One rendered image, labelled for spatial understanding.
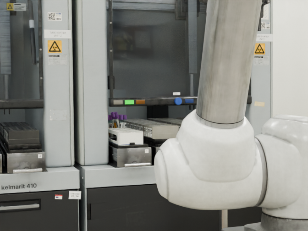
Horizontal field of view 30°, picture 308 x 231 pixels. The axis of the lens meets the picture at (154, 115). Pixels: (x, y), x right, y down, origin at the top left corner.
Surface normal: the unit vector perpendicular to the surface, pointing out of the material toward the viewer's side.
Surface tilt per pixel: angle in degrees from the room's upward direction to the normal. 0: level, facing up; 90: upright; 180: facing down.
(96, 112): 90
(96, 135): 90
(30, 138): 90
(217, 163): 109
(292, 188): 96
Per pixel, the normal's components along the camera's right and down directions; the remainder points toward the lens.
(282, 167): 0.13, -0.09
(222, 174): 0.15, 0.39
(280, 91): 0.31, 0.04
